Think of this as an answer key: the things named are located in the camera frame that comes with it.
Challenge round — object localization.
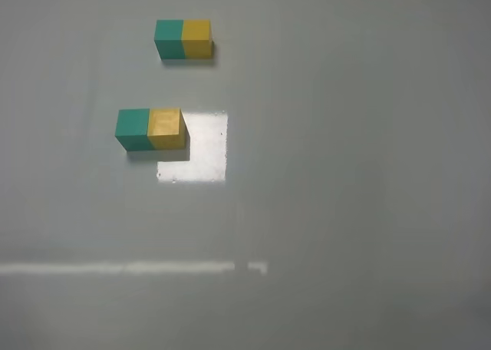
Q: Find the yellow template block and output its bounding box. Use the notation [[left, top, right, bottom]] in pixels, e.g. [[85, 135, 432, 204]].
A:
[[181, 19, 213, 59]]

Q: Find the green template block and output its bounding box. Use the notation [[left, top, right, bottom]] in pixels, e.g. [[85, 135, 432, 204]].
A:
[[154, 19, 186, 61]]

